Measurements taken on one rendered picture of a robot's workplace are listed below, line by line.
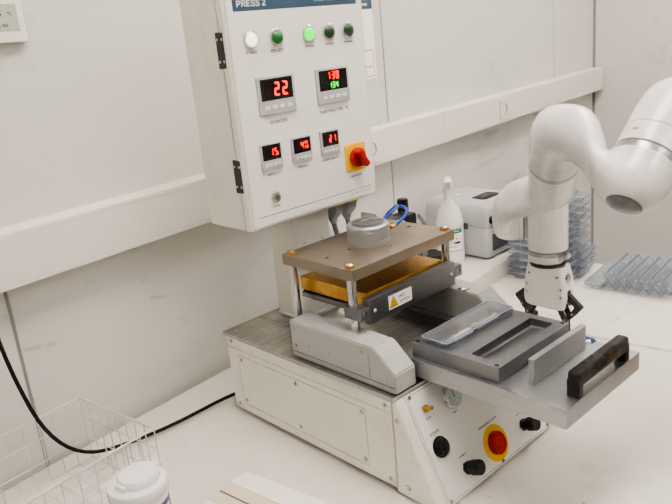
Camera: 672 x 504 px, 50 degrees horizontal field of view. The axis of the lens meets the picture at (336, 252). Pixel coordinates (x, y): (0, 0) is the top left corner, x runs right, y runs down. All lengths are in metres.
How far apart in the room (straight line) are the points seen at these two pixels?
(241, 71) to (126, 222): 0.39
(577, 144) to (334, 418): 0.61
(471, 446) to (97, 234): 0.78
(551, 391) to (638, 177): 0.33
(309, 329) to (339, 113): 0.43
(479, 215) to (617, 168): 1.05
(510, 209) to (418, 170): 0.86
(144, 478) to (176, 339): 0.58
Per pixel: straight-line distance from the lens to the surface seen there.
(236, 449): 1.41
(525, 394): 1.06
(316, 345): 1.24
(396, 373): 1.13
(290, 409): 1.37
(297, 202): 1.34
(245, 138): 1.26
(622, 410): 1.48
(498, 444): 1.28
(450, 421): 1.21
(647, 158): 1.12
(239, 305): 1.74
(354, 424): 1.24
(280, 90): 1.30
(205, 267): 1.65
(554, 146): 1.22
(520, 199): 1.45
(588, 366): 1.06
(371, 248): 1.26
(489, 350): 1.16
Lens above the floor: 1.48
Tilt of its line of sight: 17 degrees down
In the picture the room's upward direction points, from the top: 6 degrees counter-clockwise
